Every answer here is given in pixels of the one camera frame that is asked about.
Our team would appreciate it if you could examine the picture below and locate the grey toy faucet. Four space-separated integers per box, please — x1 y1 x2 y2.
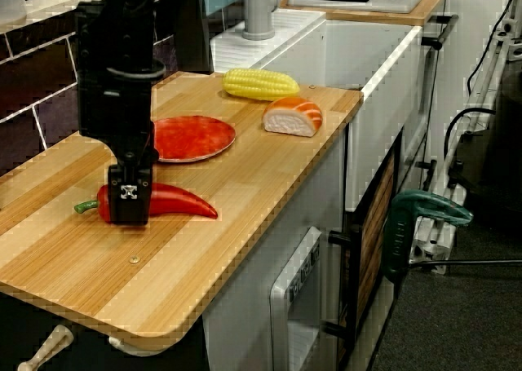
242 0 282 42

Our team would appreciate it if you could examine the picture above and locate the red toy chili pepper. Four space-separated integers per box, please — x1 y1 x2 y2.
73 182 219 224

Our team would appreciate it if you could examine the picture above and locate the white wooden handle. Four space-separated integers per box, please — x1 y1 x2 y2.
18 324 76 371

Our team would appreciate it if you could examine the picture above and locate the black rod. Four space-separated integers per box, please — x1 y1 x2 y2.
407 258 522 269

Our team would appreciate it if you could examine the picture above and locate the black door handle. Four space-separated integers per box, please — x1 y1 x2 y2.
321 228 362 342

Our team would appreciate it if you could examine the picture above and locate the yellow toy corn cob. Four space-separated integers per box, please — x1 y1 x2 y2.
222 68 302 102

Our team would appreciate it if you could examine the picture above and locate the white bracket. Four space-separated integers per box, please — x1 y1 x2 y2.
108 333 180 356

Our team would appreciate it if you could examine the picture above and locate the salmon nigiri sushi toy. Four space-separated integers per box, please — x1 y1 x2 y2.
262 96 325 138

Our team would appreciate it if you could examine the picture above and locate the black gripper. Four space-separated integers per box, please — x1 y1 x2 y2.
77 64 164 226

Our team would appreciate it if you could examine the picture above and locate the black cabinet handle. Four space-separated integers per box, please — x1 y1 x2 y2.
414 158 438 192

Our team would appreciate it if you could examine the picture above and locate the thin black cable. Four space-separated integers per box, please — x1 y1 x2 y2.
467 0 522 97

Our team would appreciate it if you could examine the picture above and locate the wood panel cabinet door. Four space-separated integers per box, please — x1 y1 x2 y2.
344 130 405 347

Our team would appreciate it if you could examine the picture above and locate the white toy oven door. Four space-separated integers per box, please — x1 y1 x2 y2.
268 225 324 371

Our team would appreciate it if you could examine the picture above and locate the black oven handle bar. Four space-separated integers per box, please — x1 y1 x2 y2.
421 14 459 51

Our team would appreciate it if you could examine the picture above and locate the red round plate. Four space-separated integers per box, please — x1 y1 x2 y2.
151 115 237 164

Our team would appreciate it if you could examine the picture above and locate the white toy sink unit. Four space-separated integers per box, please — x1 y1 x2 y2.
210 8 425 213

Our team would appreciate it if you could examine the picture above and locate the silver aluminium frame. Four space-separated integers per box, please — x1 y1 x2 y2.
407 11 519 275

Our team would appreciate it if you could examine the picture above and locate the looped black cable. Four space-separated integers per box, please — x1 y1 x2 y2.
443 107 498 144

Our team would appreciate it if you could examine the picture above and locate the white toy kitchen cabinet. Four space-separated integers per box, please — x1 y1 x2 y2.
202 134 348 371

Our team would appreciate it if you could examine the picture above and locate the white container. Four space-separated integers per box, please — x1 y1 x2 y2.
0 0 28 24

